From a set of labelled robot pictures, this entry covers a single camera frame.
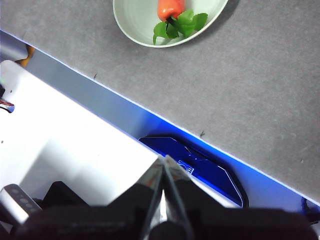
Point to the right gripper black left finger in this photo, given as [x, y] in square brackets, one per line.
[100, 222]

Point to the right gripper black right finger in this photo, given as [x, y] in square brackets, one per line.
[237, 225]

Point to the green plate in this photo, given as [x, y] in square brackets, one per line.
[135, 22]

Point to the orange carrot with green leaves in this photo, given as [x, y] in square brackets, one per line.
[170, 10]

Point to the orange object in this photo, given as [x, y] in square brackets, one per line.
[27, 56]

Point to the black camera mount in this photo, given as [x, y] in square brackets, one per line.
[62, 193]

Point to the silver camera bar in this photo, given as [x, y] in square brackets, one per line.
[15, 202]

